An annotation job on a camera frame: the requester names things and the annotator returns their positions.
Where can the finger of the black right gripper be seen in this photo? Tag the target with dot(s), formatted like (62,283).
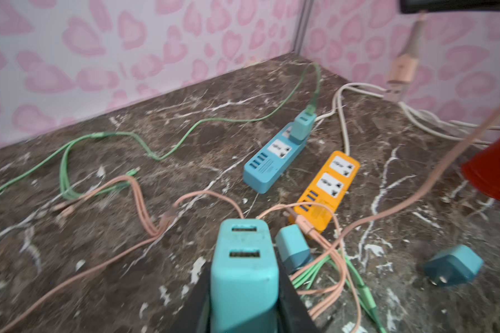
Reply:
(415,6)

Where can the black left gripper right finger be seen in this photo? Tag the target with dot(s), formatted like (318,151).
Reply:
(292,314)

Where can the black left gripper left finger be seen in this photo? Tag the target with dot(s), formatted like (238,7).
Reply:
(194,317)

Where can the teal USB charger adapter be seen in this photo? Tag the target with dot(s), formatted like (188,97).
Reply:
(454,266)
(293,248)

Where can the orange power strip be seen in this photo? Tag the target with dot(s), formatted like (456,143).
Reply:
(328,187)

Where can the blue power strip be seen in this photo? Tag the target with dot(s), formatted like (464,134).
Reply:
(266,167)

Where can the red emergency stop button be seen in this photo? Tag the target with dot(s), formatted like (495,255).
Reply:
(483,171)

